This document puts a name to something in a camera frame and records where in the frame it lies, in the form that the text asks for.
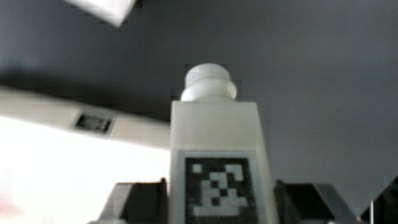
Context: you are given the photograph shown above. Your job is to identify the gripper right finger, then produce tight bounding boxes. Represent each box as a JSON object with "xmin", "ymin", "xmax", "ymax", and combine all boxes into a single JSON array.
[{"xmin": 274, "ymin": 181, "xmax": 358, "ymax": 224}]

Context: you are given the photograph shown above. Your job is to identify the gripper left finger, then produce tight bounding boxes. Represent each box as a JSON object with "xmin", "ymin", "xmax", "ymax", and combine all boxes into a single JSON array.
[{"xmin": 88, "ymin": 179, "xmax": 170, "ymax": 224}]

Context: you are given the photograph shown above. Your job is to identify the white leg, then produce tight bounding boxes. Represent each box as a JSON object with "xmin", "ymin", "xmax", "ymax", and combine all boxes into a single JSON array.
[{"xmin": 170, "ymin": 63, "xmax": 280, "ymax": 224}]

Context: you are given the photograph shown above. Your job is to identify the white square tabletop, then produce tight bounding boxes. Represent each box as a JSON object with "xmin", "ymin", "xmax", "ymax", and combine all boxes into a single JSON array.
[{"xmin": 0, "ymin": 86, "xmax": 171, "ymax": 224}]

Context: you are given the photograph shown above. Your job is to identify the white U-shaped fence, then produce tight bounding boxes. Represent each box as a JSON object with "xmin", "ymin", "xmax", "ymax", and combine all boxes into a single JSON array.
[{"xmin": 65, "ymin": 0, "xmax": 138, "ymax": 27}]

